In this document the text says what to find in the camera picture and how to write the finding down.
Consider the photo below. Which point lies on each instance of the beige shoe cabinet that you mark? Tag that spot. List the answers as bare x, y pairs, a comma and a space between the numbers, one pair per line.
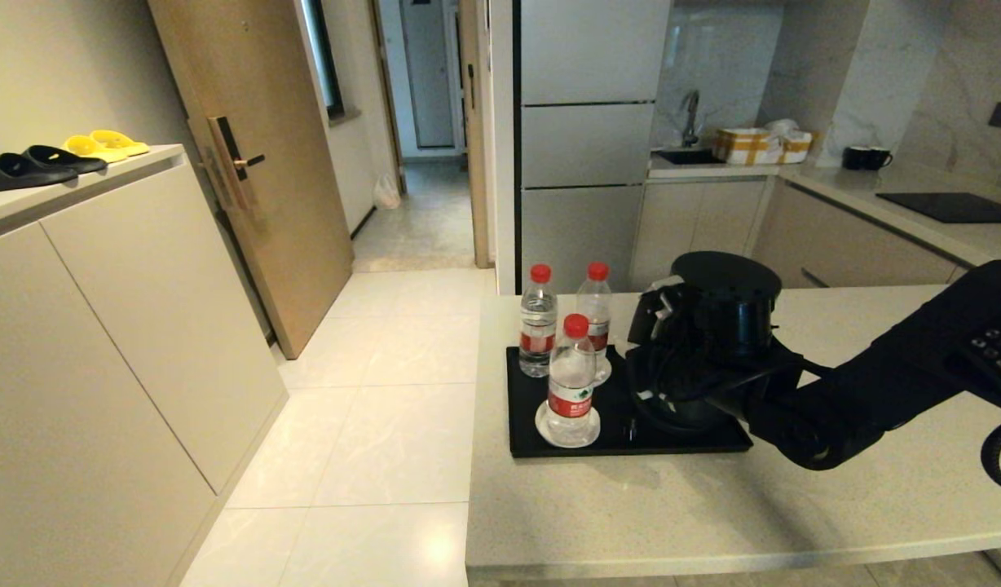
101, 367

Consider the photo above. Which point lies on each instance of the black slipper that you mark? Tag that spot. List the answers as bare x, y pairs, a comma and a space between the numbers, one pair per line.
64, 158
15, 171

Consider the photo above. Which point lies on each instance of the large yellow checked basket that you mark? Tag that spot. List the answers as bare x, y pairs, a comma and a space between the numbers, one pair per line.
745, 147

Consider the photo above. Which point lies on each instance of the black and brass door lock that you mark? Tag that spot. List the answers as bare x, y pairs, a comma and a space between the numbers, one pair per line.
227, 155

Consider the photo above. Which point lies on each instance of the clear water bottle red cap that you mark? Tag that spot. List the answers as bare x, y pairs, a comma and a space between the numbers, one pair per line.
571, 383
538, 326
597, 297

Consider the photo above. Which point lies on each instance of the wooden door frame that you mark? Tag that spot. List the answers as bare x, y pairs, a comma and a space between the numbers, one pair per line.
470, 163

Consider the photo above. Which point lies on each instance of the black mug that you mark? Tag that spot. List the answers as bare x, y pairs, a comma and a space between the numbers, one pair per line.
853, 157
877, 158

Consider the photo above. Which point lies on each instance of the beige kitchen base cabinets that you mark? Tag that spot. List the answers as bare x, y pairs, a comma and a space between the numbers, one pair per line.
704, 232

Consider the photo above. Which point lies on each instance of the dark framed window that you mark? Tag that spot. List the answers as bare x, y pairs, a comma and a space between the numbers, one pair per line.
325, 57

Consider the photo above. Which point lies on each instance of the light wooden door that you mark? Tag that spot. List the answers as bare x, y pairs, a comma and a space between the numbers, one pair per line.
256, 122

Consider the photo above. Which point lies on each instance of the white paper coaster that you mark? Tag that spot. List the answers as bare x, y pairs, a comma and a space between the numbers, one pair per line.
606, 373
541, 428

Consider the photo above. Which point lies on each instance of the yellow slipper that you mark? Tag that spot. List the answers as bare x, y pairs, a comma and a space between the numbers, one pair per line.
121, 142
93, 148

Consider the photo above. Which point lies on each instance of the grey refrigerator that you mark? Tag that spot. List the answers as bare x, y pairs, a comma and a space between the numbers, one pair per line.
586, 139

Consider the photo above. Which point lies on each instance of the chrome kitchen faucet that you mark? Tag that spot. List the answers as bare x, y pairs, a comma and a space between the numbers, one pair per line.
692, 114

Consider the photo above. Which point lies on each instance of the small yellow checked basket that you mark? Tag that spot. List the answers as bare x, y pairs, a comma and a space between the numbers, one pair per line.
798, 148

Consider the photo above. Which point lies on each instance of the pale hallway door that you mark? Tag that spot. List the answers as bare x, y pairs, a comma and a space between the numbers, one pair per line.
429, 73

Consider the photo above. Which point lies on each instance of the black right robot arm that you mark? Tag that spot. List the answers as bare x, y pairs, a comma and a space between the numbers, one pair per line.
892, 391

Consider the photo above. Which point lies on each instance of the white plastic bag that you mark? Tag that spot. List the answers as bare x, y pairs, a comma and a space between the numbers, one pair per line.
387, 194

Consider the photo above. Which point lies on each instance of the white crumpled cloth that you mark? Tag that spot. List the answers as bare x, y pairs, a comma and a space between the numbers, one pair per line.
784, 126

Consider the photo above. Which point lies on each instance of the dark kitchen sink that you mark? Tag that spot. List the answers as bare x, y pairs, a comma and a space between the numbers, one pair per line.
688, 156

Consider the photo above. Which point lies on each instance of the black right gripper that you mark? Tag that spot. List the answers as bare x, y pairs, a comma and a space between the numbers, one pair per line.
733, 350

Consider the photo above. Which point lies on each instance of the black induction cooktop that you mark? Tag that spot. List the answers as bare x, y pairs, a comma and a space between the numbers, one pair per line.
949, 207

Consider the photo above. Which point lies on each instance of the dark green electric kettle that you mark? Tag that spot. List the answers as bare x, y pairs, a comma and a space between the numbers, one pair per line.
725, 273

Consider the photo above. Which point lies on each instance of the black rectangular tray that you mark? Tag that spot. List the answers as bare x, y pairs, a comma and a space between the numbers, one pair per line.
525, 432

